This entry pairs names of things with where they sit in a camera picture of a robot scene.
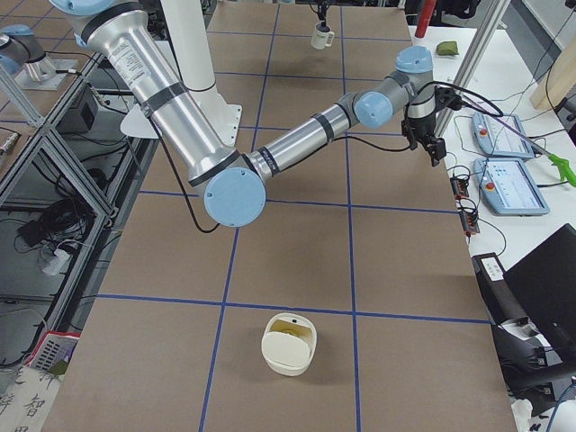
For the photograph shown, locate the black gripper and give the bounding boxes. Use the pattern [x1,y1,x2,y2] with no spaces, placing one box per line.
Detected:
[401,113,446,167]
[312,0,329,22]

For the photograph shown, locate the white ribbed HOME mug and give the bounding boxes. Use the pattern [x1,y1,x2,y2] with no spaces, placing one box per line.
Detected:
[310,22,335,50]

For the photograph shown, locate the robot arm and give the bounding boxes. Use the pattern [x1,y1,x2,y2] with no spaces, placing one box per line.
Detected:
[54,1,446,228]

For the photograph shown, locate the orange black connector block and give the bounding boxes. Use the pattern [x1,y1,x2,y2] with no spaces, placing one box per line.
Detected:
[450,176,469,200]

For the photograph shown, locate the upper blue teach pendant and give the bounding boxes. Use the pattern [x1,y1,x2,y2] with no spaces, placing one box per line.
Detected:
[472,112,535,159]

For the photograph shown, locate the blue teach pendant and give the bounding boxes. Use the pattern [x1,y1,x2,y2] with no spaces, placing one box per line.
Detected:
[473,157,550,216]
[472,112,535,159]

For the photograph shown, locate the green bean bag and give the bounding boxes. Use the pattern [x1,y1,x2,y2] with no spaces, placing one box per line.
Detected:
[436,40,459,57]

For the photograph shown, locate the lower blue teach pendant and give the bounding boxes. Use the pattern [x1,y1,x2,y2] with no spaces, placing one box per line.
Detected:
[473,157,550,216]

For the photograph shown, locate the red cylinder bottle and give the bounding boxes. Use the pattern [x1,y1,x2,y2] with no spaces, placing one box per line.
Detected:
[414,0,437,39]

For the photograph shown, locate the brown table mat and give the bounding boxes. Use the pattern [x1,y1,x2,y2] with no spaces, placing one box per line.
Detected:
[40,4,518,432]

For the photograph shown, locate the black labelled box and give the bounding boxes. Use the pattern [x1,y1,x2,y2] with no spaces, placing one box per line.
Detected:
[472,252,527,325]

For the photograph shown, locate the black laptop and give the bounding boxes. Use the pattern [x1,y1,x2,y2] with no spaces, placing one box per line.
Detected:
[504,223,575,360]

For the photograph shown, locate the cream swing-lid trash bin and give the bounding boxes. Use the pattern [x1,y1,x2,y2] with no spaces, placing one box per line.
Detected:
[261,312,318,377]

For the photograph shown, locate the white plastic basket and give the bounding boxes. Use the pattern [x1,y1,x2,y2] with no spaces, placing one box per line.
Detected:
[25,331,80,372]

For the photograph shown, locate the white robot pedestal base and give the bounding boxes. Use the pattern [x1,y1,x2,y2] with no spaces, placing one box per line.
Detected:
[120,0,242,148]

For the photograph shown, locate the green-handled reacher grabber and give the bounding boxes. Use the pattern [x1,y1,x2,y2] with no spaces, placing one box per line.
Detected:
[465,98,575,187]

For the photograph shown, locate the grey aluminium frame post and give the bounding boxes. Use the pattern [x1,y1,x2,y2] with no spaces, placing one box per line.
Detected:
[427,0,514,141]

